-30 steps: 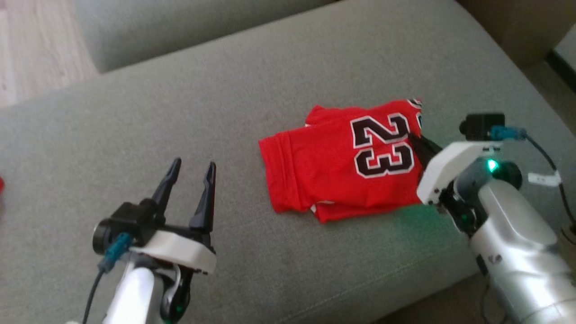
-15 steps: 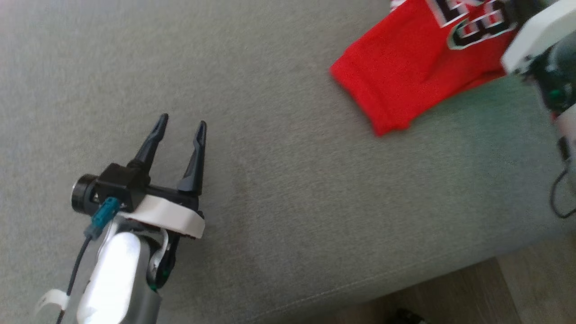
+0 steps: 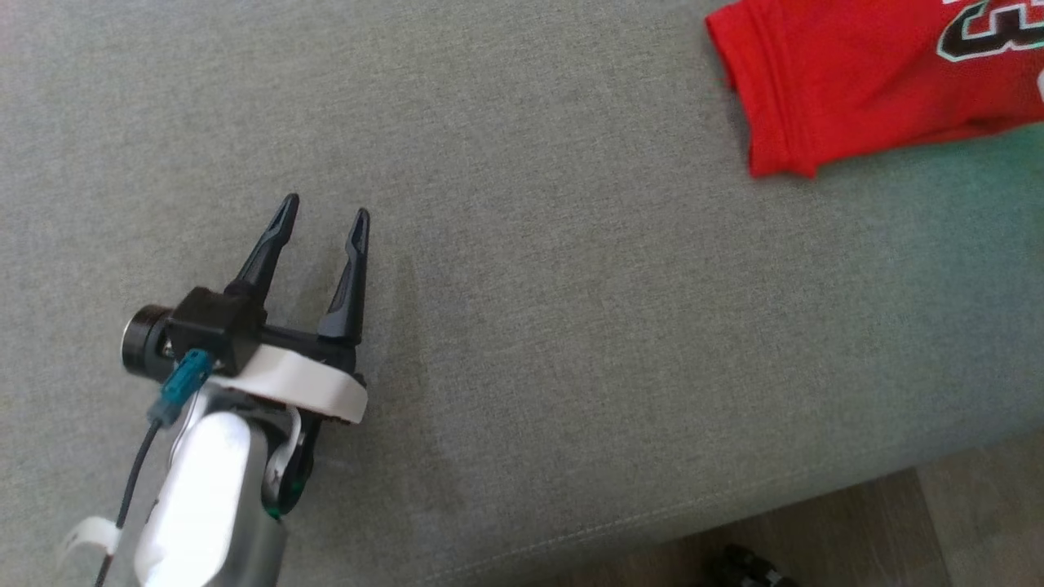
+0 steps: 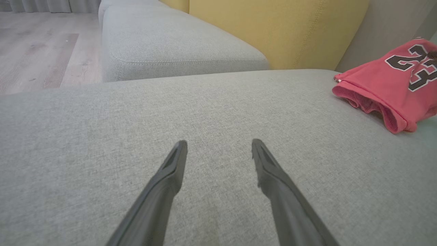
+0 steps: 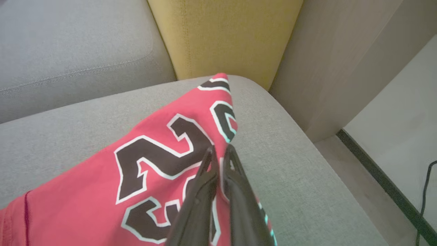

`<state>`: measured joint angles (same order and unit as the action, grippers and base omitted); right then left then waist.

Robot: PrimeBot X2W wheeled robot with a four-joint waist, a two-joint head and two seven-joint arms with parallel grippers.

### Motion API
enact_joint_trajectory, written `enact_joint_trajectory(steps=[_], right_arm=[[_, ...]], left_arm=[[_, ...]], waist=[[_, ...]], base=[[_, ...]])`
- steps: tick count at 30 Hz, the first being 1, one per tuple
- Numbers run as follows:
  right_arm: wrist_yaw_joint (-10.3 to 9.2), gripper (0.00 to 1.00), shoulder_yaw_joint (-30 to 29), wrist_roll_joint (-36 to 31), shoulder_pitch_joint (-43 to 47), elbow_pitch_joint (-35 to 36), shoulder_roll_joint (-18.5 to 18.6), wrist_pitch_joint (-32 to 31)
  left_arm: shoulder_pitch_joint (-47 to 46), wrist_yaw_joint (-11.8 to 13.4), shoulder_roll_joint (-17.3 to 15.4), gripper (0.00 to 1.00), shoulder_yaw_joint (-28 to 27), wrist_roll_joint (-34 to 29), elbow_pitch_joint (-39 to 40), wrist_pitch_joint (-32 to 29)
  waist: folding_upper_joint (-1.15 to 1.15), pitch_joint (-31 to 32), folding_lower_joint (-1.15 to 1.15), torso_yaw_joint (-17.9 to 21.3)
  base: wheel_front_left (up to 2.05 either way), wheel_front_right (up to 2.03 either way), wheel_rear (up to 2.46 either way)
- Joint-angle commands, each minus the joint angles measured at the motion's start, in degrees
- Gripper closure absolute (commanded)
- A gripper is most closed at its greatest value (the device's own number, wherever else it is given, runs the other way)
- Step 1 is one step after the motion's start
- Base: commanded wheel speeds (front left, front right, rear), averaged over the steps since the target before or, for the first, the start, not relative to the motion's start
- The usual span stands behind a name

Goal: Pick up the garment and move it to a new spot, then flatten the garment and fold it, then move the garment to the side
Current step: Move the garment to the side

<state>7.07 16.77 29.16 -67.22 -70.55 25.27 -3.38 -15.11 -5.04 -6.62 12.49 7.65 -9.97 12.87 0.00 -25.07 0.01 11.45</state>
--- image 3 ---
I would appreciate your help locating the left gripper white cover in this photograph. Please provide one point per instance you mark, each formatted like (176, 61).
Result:
(302, 383)

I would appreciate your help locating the red jersey shirt white trim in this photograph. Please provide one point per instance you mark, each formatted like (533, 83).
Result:
(856, 81)

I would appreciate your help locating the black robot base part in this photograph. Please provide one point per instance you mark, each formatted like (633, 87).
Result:
(746, 567)

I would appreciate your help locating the large grey sofa seat cushion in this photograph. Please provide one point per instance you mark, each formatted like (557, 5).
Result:
(571, 326)

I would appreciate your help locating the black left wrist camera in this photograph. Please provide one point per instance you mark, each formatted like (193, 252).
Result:
(208, 322)

